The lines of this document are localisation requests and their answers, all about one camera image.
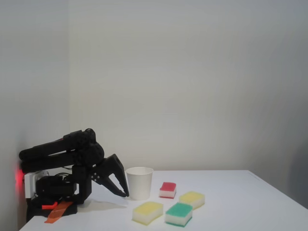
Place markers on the yellow sponge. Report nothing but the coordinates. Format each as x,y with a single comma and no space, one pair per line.
192,198
147,211

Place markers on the green sponge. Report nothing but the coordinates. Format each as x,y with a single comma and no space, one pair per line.
179,213

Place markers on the white paper cup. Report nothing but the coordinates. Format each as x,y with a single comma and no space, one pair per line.
139,184

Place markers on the red sponge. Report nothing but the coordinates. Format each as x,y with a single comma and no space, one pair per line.
168,188

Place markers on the orange tape strip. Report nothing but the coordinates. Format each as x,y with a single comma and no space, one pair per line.
57,213

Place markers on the red-tipped black clamp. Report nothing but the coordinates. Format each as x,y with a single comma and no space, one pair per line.
48,206

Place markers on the white controller box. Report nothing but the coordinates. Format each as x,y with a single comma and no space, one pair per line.
30,185

